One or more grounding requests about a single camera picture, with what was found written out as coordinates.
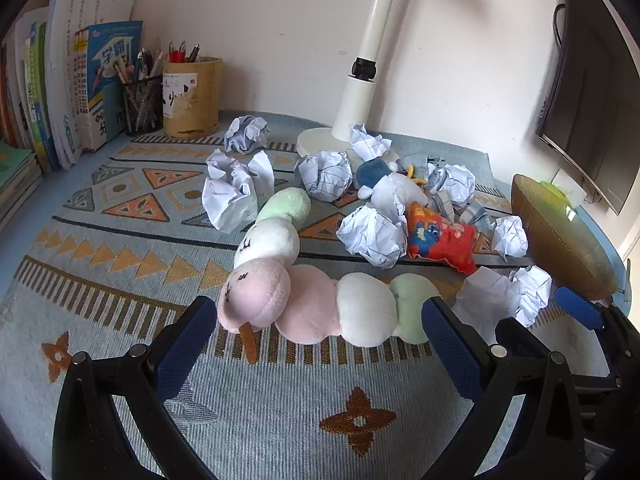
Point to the stack of flat books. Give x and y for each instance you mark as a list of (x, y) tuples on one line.
[(15, 180)]

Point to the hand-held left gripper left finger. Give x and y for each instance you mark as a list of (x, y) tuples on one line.
[(182, 355)]

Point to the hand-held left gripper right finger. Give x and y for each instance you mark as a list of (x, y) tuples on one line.
[(450, 355)]

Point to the white desk lamp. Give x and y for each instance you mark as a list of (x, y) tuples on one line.
[(360, 100)]

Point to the white plush toy blue hat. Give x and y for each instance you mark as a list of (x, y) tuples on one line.
[(395, 192)]

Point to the grey plaid cloth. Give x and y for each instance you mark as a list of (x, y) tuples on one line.
[(475, 217), (420, 165), (441, 206)]

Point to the bundle of pens and pencils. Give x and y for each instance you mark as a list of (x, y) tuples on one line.
[(145, 65)]

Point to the patterned woven table mat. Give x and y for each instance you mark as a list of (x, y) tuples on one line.
[(150, 240)]

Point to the black monitor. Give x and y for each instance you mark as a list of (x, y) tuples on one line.
[(595, 90)]

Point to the pink white green dango plush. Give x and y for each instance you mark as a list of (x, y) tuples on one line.
[(267, 245), (360, 310)]

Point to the blue cover book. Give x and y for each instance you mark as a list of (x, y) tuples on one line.
[(107, 85)]

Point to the bunch of red pens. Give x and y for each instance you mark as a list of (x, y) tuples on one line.
[(181, 52)]

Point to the white wall socket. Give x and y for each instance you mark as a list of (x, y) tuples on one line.
[(565, 177)]

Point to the red printed pouch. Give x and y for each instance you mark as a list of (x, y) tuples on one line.
[(440, 237)]

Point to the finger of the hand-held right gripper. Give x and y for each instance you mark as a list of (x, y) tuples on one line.
[(577, 306), (517, 335)]

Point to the brown ribbed bowl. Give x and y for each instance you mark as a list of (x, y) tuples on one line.
[(560, 245)]

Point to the black mesh pen holder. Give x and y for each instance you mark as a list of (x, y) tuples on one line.
[(144, 107)]

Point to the row of upright books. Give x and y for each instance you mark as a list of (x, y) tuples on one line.
[(55, 85)]

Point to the bamboo pen holder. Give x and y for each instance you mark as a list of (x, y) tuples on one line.
[(192, 100)]

